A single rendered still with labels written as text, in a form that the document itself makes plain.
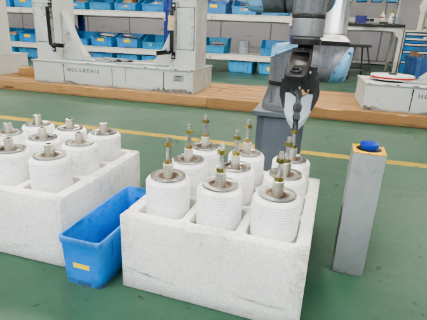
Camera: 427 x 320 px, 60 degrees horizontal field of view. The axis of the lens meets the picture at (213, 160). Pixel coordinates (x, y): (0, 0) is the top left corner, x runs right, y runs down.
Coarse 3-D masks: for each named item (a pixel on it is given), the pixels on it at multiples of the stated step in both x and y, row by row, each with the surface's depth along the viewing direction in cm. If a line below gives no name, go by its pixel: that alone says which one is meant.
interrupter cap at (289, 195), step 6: (264, 186) 75; (270, 186) 76; (258, 192) 72; (264, 192) 72; (270, 192) 73; (288, 192) 73; (294, 192) 73; (264, 198) 70; (270, 198) 70; (276, 198) 70; (282, 198) 70; (288, 198) 70; (294, 198) 70
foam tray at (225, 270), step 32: (128, 224) 77; (160, 224) 74; (192, 224) 74; (128, 256) 80; (160, 256) 77; (192, 256) 74; (224, 256) 72; (256, 256) 69; (288, 256) 67; (160, 288) 79; (192, 288) 77; (224, 288) 74; (256, 288) 72; (288, 288) 69
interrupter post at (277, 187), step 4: (276, 184) 71; (280, 184) 71; (272, 188) 72; (276, 188) 71; (280, 188) 71; (272, 192) 72; (276, 192) 71; (280, 192) 71; (276, 196) 72; (280, 196) 72
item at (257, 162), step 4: (232, 152) 97; (228, 156) 98; (260, 156) 95; (228, 160) 97; (240, 160) 93; (244, 160) 93; (248, 160) 93; (252, 160) 93; (256, 160) 94; (260, 160) 94; (252, 164) 93; (256, 164) 94; (260, 164) 95; (256, 168) 94; (260, 168) 95; (256, 172) 95; (260, 172) 96; (256, 176) 95; (260, 176) 96; (256, 180) 96; (260, 180) 97; (256, 184) 96; (260, 184) 97
